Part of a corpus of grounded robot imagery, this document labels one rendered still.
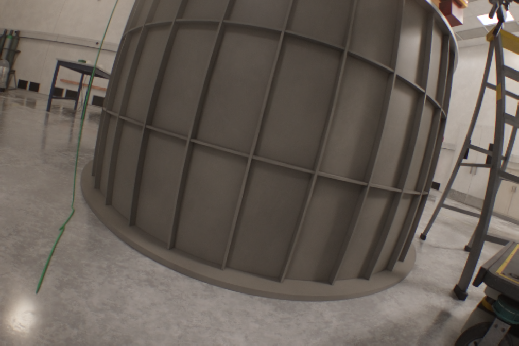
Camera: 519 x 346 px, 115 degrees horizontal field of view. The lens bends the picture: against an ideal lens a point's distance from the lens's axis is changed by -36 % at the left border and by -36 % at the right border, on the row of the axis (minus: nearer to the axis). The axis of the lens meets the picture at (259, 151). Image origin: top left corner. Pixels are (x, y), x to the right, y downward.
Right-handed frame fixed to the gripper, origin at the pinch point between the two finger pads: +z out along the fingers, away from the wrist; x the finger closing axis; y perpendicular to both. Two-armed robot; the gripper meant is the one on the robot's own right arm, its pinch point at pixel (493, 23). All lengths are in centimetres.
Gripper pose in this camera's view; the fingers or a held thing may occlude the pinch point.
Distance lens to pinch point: 147.8
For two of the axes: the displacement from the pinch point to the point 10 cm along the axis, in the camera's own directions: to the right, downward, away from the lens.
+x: 7.7, 2.8, 5.7
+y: 3.4, 5.6, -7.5
